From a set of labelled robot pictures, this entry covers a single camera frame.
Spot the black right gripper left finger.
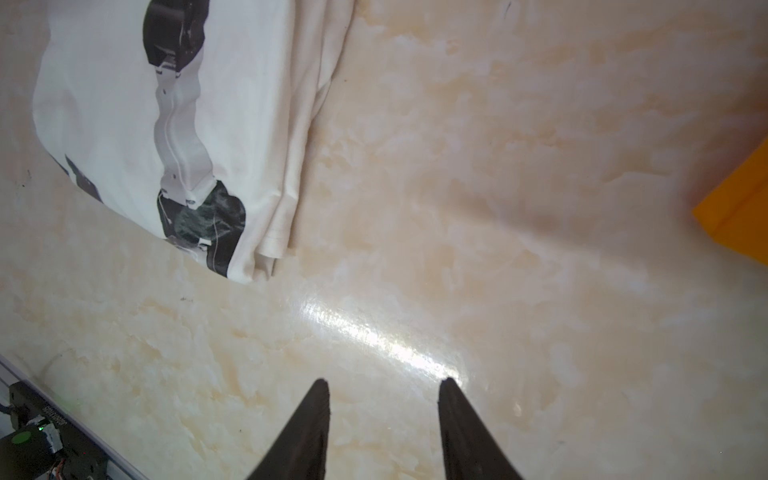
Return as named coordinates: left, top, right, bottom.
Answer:
left=247, top=378, right=331, bottom=480

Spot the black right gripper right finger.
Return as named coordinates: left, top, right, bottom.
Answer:
left=438, top=378, right=523, bottom=480

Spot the white t-shirt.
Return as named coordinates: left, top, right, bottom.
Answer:
left=33, top=1, right=354, bottom=283

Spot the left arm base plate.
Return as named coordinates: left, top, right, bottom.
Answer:
left=1, top=381, right=110, bottom=480

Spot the orange garment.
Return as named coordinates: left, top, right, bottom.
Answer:
left=693, top=139, right=768, bottom=265

